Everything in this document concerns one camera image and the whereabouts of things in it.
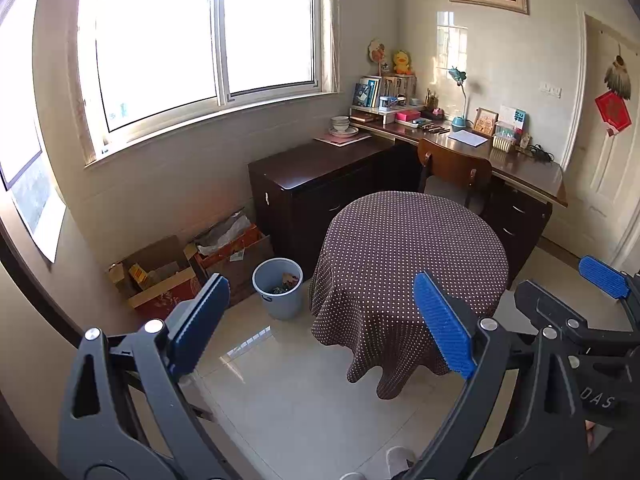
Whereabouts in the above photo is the yellow duck plush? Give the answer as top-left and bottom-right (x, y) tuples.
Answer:
(391, 50), (415, 76)

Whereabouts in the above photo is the row of books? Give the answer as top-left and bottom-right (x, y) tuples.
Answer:
(353, 76), (383, 108)

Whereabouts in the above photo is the orange cardboard box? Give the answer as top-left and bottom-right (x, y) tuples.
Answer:
(185, 210), (275, 306)

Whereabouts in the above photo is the clear plastic sheet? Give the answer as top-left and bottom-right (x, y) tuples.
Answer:
(194, 212), (251, 256)

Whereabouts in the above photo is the small wooden picture frame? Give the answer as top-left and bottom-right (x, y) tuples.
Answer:
(473, 107), (499, 137)

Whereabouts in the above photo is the white teal desk card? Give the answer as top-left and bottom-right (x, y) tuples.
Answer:
(498, 105), (528, 131)

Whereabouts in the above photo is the red diamond door decoration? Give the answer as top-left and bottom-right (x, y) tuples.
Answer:
(594, 91), (633, 137)

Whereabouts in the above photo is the wooden chair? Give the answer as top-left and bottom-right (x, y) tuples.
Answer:
(416, 137), (493, 216)

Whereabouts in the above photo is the hanging straw broom ornament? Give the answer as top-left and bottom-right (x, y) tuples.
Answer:
(604, 56), (632, 101)

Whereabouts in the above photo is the paper sheet on cabinet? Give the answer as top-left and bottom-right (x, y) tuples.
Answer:
(314, 132), (373, 148)

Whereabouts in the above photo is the white paper sheet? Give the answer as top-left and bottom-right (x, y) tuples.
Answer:
(447, 130), (491, 147)

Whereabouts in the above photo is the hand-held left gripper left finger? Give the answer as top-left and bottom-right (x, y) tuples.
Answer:
(57, 273), (232, 480)

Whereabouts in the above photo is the white door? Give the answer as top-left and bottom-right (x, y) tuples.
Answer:
(560, 5), (640, 273)

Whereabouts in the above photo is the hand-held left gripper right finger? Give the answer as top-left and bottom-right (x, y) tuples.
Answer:
(400, 271), (588, 480)

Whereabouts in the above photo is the teal desk lamp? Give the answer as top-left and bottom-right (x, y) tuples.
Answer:
(447, 66), (471, 133)

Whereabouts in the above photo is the light blue waste bin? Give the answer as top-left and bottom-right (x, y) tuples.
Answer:
(252, 258), (304, 321)

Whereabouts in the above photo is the dark brush holder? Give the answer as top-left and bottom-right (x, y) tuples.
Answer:
(422, 88), (446, 120)

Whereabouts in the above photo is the white desk riser shelf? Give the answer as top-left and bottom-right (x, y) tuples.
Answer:
(348, 100), (426, 126)

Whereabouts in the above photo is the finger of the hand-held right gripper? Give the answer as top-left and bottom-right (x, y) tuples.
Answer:
(578, 255), (640, 332)
(514, 280), (601, 356)

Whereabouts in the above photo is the dark wooden desk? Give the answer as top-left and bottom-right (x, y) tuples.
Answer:
(347, 120), (568, 291)

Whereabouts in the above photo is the white slipper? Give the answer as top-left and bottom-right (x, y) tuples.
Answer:
(386, 446), (417, 477)

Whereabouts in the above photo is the brown cardboard box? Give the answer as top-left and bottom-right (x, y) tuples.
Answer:
(106, 235), (201, 318)

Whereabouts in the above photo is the dark wooden cabinet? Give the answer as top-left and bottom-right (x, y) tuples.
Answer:
(248, 137), (401, 278)

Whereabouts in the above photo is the cream ribbed basket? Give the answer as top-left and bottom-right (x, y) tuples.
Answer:
(492, 127), (517, 153)

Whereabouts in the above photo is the wooden crate with books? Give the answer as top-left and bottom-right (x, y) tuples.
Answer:
(381, 74), (417, 101)

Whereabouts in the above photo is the large sliding window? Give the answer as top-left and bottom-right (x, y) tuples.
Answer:
(75, 0), (341, 166)

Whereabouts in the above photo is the brown polka dot tablecloth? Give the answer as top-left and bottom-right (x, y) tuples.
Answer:
(309, 190), (510, 400)

